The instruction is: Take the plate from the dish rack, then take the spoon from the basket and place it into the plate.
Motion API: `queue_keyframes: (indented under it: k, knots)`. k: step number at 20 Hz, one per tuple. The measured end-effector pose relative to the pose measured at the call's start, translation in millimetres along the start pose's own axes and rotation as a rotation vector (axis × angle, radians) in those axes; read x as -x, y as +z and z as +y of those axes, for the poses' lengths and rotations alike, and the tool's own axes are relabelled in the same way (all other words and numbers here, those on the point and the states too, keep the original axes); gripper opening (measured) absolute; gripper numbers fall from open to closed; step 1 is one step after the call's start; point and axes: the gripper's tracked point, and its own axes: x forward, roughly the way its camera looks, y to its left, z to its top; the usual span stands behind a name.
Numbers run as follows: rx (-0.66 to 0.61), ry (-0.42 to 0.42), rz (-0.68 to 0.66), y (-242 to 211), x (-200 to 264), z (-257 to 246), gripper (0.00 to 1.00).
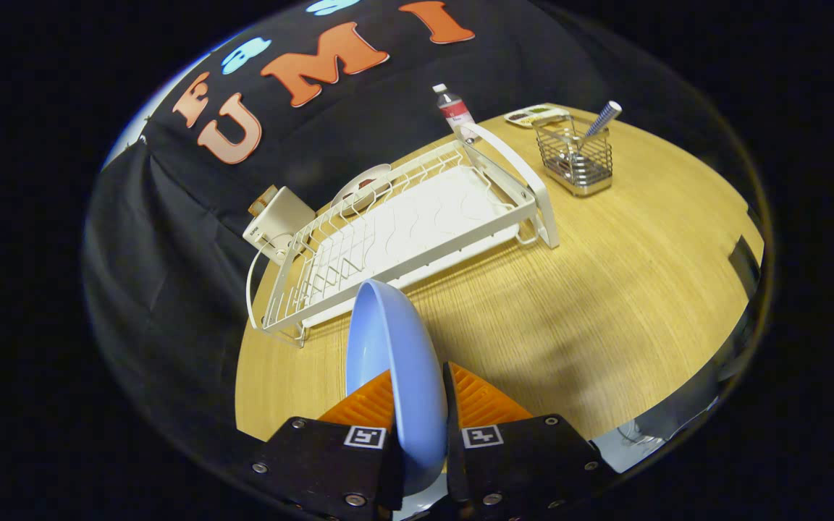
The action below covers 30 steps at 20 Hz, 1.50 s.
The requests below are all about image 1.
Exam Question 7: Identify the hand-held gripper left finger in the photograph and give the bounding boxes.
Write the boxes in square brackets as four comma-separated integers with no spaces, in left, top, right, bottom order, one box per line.
[247,369,405,521]

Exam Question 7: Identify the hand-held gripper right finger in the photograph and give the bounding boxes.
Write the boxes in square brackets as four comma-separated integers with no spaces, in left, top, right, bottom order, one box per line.
[442,361,619,521]

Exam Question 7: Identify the blue plate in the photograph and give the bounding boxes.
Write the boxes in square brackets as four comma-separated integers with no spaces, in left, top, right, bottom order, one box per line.
[345,279,450,497]

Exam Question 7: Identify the white wire dish rack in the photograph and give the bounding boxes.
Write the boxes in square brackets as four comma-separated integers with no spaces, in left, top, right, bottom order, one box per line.
[245,122,561,348]

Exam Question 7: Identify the silver wire basket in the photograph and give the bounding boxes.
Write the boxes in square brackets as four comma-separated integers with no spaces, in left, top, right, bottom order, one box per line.
[531,114,614,198]

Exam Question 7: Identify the striped handle spoon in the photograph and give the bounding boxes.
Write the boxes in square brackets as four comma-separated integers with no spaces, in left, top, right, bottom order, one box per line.
[569,101,623,171]

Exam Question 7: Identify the white round dish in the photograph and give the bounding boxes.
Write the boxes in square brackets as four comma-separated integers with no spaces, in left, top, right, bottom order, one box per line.
[332,164,393,207]

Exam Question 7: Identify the white divided dish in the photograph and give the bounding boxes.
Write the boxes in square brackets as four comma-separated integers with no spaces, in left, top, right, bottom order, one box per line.
[503,103,570,128]

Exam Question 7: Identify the white toaster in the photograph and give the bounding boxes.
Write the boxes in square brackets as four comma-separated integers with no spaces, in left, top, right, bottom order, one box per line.
[243,186,316,265]

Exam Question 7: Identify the black backdrop cloth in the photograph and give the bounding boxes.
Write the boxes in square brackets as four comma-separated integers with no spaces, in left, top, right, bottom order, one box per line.
[84,0,678,464]

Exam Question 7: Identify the red label plastic bottle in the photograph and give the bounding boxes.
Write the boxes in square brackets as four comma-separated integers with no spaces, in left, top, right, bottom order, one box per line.
[432,83,479,144]

